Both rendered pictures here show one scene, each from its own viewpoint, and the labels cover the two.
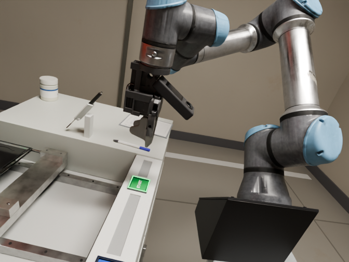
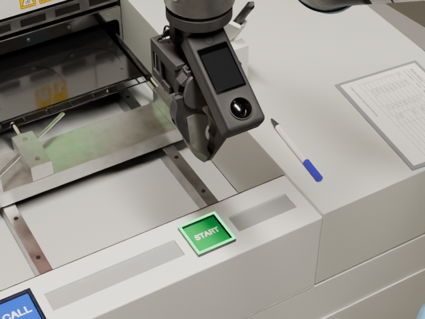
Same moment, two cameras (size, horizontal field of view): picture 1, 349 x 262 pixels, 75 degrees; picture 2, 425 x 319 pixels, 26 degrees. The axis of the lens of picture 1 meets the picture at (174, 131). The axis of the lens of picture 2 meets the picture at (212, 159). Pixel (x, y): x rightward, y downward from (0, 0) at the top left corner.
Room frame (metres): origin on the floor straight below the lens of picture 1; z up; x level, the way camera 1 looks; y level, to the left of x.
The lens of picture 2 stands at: (0.12, -0.64, 1.84)
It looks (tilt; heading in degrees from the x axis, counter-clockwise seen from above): 43 degrees down; 61
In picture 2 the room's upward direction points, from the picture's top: straight up
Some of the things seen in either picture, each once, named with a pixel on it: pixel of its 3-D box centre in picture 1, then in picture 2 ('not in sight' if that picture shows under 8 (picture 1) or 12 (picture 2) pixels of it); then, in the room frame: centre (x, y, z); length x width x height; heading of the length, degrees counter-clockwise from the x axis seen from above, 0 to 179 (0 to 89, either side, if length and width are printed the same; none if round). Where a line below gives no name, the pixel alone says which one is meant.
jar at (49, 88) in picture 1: (49, 88); not in sight; (0.92, 0.59, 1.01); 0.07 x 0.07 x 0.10
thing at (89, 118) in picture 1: (84, 118); (231, 48); (0.70, 0.32, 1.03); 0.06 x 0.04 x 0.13; 90
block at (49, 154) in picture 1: (54, 155); (172, 104); (0.63, 0.39, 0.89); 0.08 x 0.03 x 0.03; 90
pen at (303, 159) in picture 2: (131, 145); (295, 148); (0.70, 0.14, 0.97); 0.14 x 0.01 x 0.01; 86
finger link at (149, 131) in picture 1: (151, 118); (190, 108); (0.49, 0.06, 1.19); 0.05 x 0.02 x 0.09; 0
